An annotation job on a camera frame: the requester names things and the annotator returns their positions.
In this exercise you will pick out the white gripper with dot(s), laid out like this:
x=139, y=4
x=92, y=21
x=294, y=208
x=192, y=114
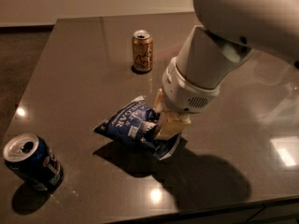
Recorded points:
x=183, y=92

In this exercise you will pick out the blue chip bag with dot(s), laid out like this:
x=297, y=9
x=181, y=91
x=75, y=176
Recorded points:
x=135, y=126

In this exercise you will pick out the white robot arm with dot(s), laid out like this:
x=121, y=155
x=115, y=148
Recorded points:
x=228, y=32

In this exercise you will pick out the gold soda can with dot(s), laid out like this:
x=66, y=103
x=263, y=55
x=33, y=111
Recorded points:
x=142, y=44

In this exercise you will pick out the blue pepsi can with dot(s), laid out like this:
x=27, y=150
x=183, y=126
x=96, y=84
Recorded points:
x=28, y=156

